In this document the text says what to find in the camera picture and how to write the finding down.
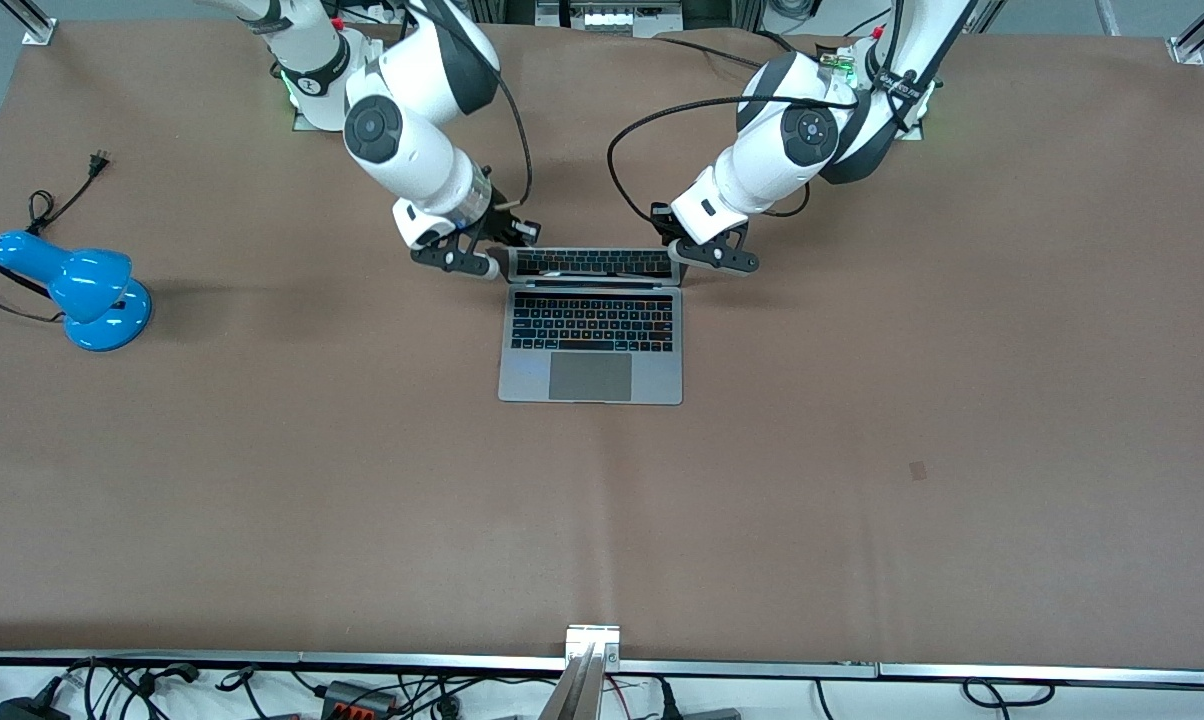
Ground silver grey laptop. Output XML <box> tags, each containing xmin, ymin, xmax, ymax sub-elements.
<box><xmin>498</xmin><ymin>247</ymin><xmax>684</xmax><ymax>406</ymax></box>

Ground brown table cover mat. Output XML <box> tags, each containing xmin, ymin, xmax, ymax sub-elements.
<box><xmin>0</xmin><ymin>20</ymin><xmax>1204</xmax><ymax>671</ymax></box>

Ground white power strip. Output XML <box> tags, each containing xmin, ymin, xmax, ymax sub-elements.
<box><xmin>535</xmin><ymin>0</ymin><xmax>685</xmax><ymax>39</ymax></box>

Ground blue desk lamp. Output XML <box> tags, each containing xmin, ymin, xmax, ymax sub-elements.
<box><xmin>0</xmin><ymin>230</ymin><xmax>153</xmax><ymax>352</ymax></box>

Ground aluminium centre profile bar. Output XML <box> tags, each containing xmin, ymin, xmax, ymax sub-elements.
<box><xmin>537</xmin><ymin>625</ymin><xmax>623</xmax><ymax>720</ymax></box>

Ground black orange power adapter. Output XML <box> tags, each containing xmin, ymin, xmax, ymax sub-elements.
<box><xmin>320</xmin><ymin>680</ymin><xmax>400</xmax><ymax>717</ymax></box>

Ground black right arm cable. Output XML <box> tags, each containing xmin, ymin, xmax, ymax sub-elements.
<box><xmin>417</xmin><ymin>0</ymin><xmax>535</xmax><ymax>211</ymax></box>

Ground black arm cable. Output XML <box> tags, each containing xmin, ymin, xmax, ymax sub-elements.
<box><xmin>607</xmin><ymin>95</ymin><xmax>860</xmax><ymax>223</ymax></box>
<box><xmin>417</xmin><ymin>0</ymin><xmax>535</xmax><ymax>211</ymax></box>

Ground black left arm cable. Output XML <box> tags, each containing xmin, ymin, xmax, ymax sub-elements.
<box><xmin>607</xmin><ymin>95</ymin><xmax>860</xmax><ymax>223</ymax></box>

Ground black base cable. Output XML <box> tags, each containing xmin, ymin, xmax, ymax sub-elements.
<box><xmin>655</xmin><ymin>33</ymin><xmax>773</xmax><ymax>71</ymax></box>

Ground black lamp power cable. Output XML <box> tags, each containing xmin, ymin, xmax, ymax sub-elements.
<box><xmin>0</xmin><ymin>150</ymin><xmax>113</xmax><ymax>324</ymax></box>

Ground aluminium table edge rail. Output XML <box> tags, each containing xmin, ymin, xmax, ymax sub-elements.
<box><xmin>0</xmin><ymin>650</ymin><xmax>1204</xmax><ymax>691</ymax></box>

